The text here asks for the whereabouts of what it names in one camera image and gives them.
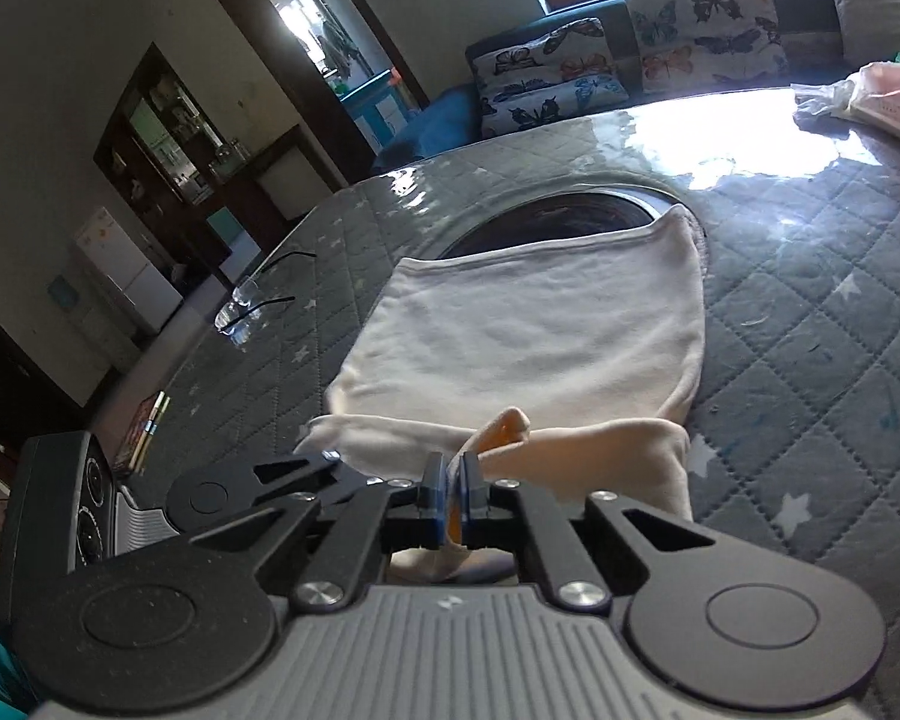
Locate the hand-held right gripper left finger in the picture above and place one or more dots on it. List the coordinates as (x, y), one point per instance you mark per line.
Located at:
(436, 491)

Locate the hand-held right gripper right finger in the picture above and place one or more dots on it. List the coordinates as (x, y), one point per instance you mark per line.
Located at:
(467, 491)

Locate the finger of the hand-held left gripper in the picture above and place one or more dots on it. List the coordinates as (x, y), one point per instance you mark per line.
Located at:
(307, 480)

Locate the cream white garment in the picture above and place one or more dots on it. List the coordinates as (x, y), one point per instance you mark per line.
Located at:
(540, 322)

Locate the pink folded clothes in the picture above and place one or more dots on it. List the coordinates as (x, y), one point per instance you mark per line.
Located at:
(894, 94)

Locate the white pen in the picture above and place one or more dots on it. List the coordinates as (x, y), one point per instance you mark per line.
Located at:
(154, 427)

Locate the white refrigerator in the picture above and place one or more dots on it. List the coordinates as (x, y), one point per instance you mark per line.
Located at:
(124, 270)

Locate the white box appliance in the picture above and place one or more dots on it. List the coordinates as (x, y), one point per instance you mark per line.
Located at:
(281, 184)

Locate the dark wooden display cabinet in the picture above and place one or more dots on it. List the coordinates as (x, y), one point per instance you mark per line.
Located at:
(172, 135)

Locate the blue sofa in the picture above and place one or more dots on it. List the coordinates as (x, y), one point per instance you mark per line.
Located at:
(442, 120)

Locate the teal and white cabinet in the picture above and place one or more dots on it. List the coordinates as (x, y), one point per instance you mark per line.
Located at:
(379, 105)

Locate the grey quilted star tablecloth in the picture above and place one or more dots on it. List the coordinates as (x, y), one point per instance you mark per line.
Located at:
(795, 292)

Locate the butterfly print cushion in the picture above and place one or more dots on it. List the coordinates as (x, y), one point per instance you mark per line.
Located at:
(709, 26)
(547, 82)

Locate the white plastic bag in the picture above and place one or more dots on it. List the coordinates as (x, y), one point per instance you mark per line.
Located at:
(821, 101)

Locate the clear frame eyeglasses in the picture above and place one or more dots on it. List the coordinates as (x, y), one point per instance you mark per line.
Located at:
(241, 307)

